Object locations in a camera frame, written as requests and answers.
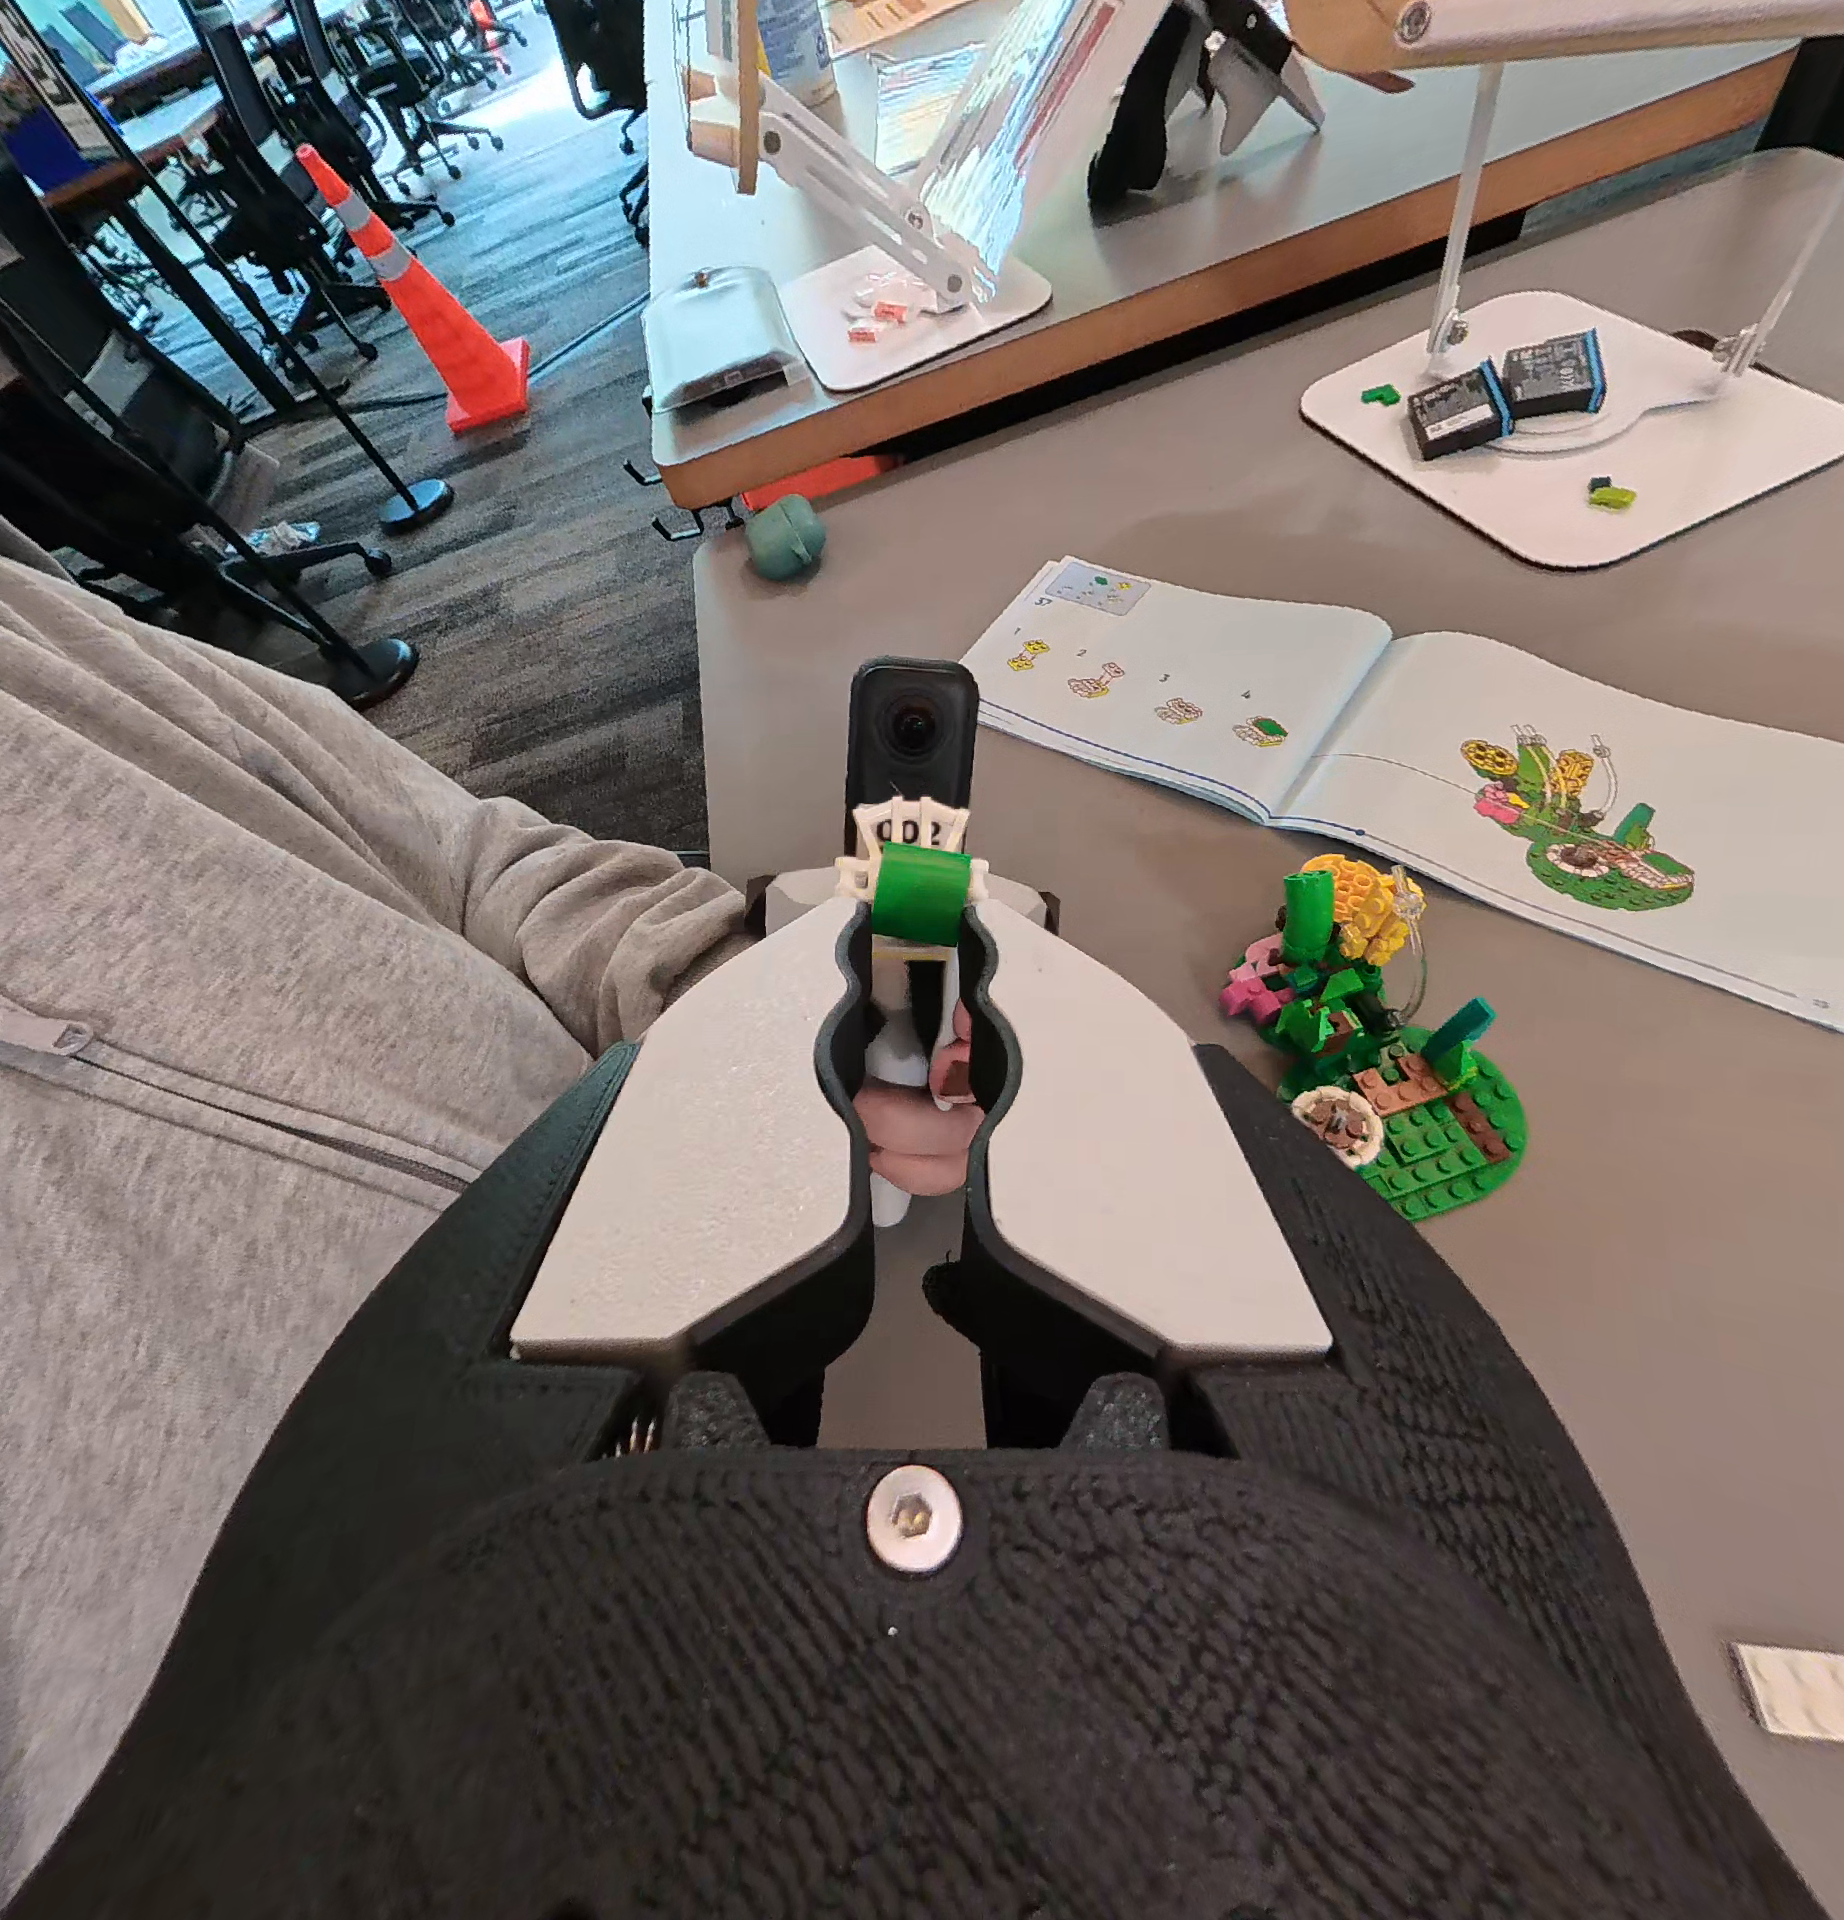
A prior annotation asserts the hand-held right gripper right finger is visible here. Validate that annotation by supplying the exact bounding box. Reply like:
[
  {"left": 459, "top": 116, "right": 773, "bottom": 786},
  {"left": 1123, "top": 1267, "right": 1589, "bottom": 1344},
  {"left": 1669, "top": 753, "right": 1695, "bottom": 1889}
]
[{"left": 959, "top": 901, "right": 1340, "bottom": 1435}]

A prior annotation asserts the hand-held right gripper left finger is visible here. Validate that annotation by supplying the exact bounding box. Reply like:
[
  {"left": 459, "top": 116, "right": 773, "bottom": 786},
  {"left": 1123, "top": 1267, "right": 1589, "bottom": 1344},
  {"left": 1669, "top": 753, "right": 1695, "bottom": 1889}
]
[{"left": 505, "top": 901, "right": 881, "bottom": 1421}]

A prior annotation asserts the small white green lego subassembly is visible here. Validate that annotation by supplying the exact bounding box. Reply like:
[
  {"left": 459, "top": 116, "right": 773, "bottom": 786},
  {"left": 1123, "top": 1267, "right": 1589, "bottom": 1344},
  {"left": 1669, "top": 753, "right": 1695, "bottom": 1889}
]
[{"left": 834, "top": 801, "right": 990, "bottom": 966}]

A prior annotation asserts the person's left forearm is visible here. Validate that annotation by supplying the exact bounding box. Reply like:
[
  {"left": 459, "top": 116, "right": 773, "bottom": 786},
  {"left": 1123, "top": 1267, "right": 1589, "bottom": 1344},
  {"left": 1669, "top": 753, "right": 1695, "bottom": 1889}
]
[{"left": 335, "top": 786, "right": 756, "bottom": 1086}]

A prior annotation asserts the green lego flower model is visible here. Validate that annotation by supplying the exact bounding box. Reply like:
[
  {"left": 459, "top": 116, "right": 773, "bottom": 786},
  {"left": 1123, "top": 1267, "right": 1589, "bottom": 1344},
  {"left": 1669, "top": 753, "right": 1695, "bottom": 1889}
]
[{"left": 1215, "top": 852, "right": 1533, "bottom": 1226}]

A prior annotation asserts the lego instruction booklet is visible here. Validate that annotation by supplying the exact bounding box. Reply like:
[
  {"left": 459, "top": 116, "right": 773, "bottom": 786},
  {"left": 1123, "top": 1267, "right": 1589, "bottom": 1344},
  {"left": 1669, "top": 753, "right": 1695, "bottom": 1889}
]
[{"left": 957, "top": 556, "right": 1844, "bottom": 1039}]

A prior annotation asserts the white square lego plate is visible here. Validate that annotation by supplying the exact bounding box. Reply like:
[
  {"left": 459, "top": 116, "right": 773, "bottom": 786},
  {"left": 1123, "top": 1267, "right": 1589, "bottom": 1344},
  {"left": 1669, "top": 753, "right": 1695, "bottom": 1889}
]
[{"left": 1726, "top": 1641, "right": 1844, "bottom": 1746}]

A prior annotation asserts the person's left hand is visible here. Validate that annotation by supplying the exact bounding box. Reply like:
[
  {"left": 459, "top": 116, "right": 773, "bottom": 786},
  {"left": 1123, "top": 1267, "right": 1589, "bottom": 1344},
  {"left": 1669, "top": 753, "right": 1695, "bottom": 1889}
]
[{"left": 852, "top": 1035, "right": 988, "bottom": 1203}]

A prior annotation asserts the teal rounded object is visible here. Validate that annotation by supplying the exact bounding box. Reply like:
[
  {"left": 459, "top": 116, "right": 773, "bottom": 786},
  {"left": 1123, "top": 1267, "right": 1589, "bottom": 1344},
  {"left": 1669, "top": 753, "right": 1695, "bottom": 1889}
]
[{"left": 747, "top": 492, "right": 834, "bottom": 586}]

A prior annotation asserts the silver flat device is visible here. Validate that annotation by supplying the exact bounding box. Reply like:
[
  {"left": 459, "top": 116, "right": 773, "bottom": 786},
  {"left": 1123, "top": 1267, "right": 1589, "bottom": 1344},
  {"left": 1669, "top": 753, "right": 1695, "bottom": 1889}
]
[{"left": 641, "top": 265, "right": 799, "bottom": 415}]

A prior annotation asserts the person's grey hoodie torso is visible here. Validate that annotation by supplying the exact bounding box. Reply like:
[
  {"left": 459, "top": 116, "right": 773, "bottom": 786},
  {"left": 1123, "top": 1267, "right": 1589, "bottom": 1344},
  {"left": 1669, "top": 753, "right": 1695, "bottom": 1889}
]
[{"left": 0, "top": 495, "right": 646, "bottom": 1920}]

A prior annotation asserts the grey desk with wooden edge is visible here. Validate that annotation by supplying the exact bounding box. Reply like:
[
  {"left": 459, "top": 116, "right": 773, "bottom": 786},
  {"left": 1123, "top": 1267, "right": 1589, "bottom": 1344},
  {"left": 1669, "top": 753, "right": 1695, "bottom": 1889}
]
[{"left": 641, "top": 0, "right": 1803, "bottom": 517}]

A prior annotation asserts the glossy open booklet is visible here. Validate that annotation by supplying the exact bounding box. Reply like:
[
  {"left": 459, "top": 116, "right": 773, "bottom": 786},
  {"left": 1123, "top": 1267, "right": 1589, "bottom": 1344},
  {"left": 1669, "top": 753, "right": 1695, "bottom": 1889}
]
[{"left": 911, "top": 0, "right": 1167, "bottom": 291}]

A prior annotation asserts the orange traffic cone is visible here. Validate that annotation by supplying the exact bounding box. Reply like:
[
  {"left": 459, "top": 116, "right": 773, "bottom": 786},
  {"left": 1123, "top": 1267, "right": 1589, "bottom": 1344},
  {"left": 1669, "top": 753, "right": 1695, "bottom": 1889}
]
[{"left": 292, "top": 145, "right": 533, "bottom": 438}]

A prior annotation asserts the black grey device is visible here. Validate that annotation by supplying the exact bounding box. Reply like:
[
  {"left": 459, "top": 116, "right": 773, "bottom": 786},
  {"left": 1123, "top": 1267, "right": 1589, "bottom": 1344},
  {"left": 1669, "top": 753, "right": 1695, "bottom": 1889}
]
[{"left": 1083, "top": 0, "right": 1332, "bottom": 208}]

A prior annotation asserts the white plastic bottle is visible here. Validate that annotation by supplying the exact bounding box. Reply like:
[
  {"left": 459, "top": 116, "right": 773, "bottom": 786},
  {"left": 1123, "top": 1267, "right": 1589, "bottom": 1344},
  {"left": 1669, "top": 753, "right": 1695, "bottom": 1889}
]
[{"left": 753, "top": 0, "right": 843, "bottom": 108}]

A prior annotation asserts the black metal floor stand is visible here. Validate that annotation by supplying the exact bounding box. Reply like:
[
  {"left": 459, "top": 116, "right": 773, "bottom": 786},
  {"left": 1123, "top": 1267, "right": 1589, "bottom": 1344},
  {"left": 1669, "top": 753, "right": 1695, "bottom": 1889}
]
[{"left": 0, "top": 90, "right": 459, "bottom": 710}]

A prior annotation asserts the black office chair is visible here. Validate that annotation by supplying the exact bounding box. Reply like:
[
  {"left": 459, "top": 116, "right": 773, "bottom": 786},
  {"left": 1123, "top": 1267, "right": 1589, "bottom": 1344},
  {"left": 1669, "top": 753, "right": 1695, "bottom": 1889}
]
[{"left": 283, "top": 0, "right": 507, "bottom": 187}]

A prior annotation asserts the wooden stand top board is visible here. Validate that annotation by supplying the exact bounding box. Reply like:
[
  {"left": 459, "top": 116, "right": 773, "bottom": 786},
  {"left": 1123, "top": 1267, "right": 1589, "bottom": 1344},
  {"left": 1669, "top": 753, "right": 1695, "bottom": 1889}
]
[{"left": 1281, "top": 0, "right": 1844, "bottom": 78}]

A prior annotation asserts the black camera battery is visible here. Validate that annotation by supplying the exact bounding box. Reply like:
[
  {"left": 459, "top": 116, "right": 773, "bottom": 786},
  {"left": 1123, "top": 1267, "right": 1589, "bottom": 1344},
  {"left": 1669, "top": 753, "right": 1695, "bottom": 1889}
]
[
  {"left": 1403, "top": 362, "right": 1509, "bottom": 462},
  {"left": 1498, "top": 328, "right": 1608, "bottom": 420}
]

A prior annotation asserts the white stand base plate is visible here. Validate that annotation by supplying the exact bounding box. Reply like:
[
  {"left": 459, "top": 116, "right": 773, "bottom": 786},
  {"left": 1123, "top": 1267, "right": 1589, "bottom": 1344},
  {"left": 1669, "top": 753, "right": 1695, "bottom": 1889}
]
[{"left": 1295, "top": 288, "right": 1844, "bottom": 573}]

